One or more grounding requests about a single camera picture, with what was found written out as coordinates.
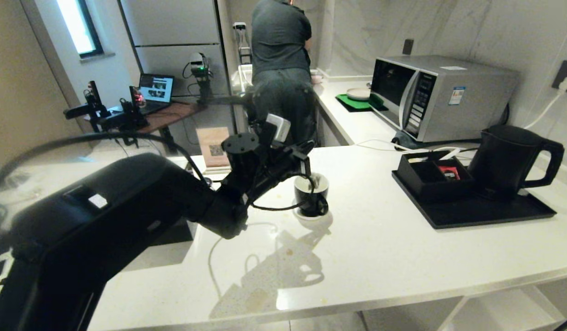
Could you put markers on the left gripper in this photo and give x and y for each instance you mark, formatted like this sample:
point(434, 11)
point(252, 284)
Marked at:
point(280, 163)

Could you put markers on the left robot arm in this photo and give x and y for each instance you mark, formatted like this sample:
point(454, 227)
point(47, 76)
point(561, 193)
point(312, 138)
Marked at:
point(95, 220)

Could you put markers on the black cup white inside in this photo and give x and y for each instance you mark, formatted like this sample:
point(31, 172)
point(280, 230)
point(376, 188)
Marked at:
point(305, 192)

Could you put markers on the black tea bag box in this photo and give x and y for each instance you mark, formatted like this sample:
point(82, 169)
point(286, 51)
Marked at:
point(426, 181)

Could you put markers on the red tea bag packet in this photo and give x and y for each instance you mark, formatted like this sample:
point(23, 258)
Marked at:
point(449, 172)

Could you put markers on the black electric kettle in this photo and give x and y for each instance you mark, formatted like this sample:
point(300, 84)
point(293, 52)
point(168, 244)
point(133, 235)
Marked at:
point(506, 158)

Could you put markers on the white saucer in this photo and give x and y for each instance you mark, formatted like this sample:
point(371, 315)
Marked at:
point(311, 216)

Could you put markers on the brown cardboard box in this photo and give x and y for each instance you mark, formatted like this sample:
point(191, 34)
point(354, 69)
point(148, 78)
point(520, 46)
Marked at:
point(213, 147)

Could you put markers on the green mat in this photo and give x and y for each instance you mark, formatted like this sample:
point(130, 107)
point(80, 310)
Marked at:
point(352, 103)

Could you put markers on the person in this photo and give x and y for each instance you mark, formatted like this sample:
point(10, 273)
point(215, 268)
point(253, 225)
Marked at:
point(281, 64)

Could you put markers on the white plate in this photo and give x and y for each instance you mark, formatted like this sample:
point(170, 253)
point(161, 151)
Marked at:
point(358, 94)

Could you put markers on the brown wooden table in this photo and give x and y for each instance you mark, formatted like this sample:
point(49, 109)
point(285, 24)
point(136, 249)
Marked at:
point(171, 116)

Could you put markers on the black device with green light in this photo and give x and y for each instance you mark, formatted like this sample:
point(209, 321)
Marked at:
point(200, 73)

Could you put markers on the open laptop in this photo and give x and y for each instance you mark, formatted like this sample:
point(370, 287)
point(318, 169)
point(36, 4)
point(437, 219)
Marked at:
point(155, 91)

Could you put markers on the silver microwave oven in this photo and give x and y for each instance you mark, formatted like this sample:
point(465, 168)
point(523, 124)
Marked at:
point(453, 99)

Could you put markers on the black serving tray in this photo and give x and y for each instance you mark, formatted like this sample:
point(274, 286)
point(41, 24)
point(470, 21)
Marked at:
point(476, 209)

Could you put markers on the window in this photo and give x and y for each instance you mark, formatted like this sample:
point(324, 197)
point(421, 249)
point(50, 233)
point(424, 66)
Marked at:
point(81, 25)

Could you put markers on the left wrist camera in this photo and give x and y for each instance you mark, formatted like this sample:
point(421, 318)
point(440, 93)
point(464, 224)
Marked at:
point(278, 127)

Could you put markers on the black wall switch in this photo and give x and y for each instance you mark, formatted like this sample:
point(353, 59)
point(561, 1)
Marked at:
point(407, 46)

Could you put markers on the black wall socket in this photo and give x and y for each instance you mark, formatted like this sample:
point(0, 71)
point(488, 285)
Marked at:
point(566, 76)

